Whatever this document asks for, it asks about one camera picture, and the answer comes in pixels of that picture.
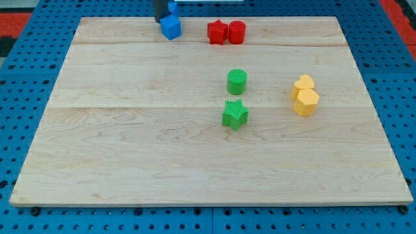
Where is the green star block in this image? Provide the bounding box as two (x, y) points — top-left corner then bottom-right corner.
(222, 99), (249, 131)

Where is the red star block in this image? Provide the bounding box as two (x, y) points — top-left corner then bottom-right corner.
(207, 19), (228, 45)

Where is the blue block behind cube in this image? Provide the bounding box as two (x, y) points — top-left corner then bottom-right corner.
(168, 2), (179, 17)

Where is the green cylinder block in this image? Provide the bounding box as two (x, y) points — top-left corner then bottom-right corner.
(227, 68), (248, 95)

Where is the light wooden board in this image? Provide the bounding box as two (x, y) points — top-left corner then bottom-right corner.
(10, 17), (413, 207)

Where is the red cylinder block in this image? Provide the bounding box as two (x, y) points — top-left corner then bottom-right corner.
(228, 20), (246, 44)

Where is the yellow hexagon block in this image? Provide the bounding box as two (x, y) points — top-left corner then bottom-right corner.
(292, 89), (320, 116)

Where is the yellow heart block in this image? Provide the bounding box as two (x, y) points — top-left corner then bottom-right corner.
(291, 74), (315, 100)

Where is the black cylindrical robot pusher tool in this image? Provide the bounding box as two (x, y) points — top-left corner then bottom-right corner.
(152, 0), (170, 23)

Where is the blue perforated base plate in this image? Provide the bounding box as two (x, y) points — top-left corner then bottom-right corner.
(1, 1), (415, 233)

